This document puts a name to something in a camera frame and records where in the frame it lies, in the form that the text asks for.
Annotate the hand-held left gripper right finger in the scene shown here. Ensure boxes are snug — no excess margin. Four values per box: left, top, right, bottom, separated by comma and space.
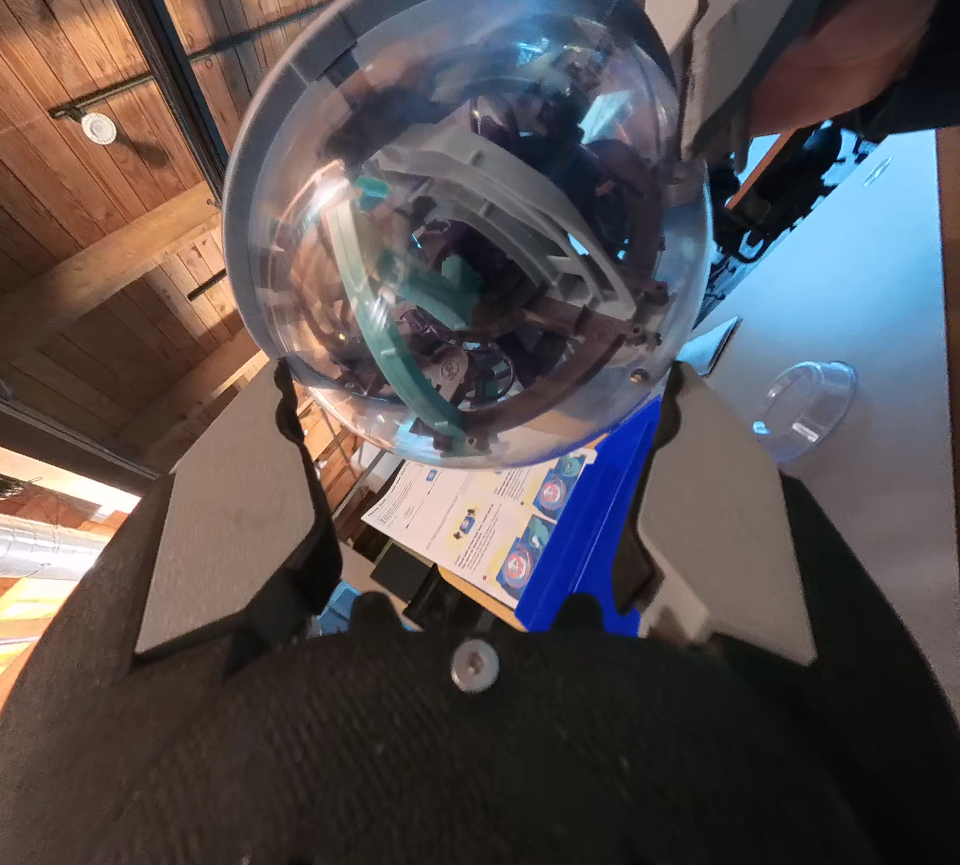
634, 361, 819, 665

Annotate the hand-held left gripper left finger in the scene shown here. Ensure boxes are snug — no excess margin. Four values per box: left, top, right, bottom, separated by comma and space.
133, 357, 344, 658

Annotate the clear maze ball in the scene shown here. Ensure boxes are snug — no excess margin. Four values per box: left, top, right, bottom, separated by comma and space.
221, 0, 714, 470

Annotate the person's right forearm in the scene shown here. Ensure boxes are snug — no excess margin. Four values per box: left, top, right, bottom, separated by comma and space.
851, 0, 960, 145

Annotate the clear plastic ball stand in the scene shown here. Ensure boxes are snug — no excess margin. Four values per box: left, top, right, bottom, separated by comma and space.
751, 359, 859, 466

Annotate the blue plastic bin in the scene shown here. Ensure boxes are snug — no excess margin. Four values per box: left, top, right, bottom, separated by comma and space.
519, 396, 666, 639

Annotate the small black box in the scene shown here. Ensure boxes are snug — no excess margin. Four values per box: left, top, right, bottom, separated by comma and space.
369, 541, 445, 620

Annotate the printed instruction sheet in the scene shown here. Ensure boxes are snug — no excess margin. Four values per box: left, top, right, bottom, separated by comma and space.
360, 441, 603, 613

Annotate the silver ventilation duct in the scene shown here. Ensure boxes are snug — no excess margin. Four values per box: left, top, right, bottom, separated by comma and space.
0, 511, 115, 583

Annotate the black ceiling track rail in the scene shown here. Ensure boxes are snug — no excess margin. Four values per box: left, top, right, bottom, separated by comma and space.
48, 71, 157, 122

